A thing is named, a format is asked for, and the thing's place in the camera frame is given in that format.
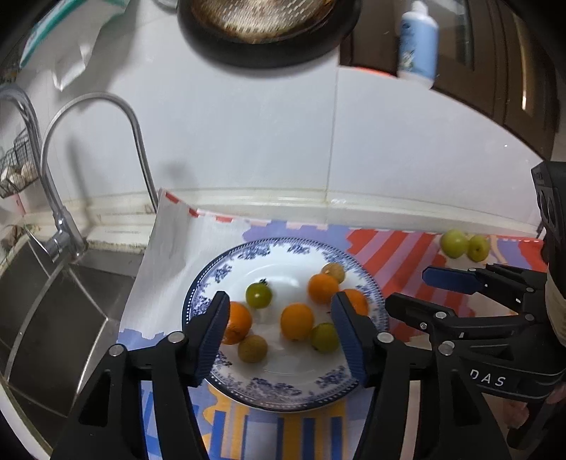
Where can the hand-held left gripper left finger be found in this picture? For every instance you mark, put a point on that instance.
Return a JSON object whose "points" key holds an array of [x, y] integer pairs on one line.
{"points": [[212, 345]]}

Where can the dark brown cabinet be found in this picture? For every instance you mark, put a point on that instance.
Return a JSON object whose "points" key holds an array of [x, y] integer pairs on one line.
{"points": [[486, 66]]}

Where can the light blue pump bottle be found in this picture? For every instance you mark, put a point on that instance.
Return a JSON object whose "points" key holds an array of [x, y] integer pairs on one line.
{"points": [[418, 44]]}

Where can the black frying pan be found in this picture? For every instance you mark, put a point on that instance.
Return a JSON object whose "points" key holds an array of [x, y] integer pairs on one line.
{"points": [[265, 26]]}

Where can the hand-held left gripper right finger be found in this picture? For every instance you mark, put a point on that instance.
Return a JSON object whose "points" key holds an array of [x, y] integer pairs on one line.
{"points": [[351, 345]]}

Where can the stainless steel sink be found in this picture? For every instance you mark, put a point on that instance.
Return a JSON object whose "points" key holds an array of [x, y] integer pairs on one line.
{"points": [[57, 318]]}

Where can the white plastic bag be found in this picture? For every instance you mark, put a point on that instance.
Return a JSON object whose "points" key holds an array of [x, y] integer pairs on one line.
{"points": [[70, 66]]}

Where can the blue and white porcelain plate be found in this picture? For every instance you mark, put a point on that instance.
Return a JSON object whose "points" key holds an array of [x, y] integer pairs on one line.
{"points": [[283, 376]]}

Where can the steel sink faucet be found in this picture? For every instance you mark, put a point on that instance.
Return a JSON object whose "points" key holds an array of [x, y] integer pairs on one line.
{"points": [[64, 234]]}

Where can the person's right hand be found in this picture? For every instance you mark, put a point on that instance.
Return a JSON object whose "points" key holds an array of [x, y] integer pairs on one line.
{"points": [[515, 415]]}

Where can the steel gooseneck faucet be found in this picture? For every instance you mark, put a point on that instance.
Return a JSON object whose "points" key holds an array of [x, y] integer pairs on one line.
{"points": [[106, 98]]}

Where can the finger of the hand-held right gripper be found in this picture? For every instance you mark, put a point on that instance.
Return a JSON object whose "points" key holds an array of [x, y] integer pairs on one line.
{"points": [[411, 312], [449, 278]]}

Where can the teal and white cardboard box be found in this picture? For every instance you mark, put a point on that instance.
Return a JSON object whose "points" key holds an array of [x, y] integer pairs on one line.
{"points": [[66, 24]]}

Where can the colourful printed mat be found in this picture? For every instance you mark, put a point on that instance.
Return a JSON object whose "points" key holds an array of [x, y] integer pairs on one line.
{"points": [[389, 256]]}

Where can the green tomato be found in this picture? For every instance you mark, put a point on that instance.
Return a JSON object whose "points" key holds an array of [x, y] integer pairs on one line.
{"points": [[258, 295]]}

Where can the brownish green plum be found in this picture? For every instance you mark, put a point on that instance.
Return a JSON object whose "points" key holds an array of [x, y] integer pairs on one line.
{"points": [[334, 271]]}

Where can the small orange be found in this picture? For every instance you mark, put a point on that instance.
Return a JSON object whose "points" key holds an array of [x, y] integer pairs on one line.
{"points": [[297, 321], [359, 303], [238, 323], [323, 288]]}

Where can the white garlic bulb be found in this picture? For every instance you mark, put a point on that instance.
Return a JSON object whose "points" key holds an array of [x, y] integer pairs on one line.
{"points": [[6, 175], [26, 170]]}

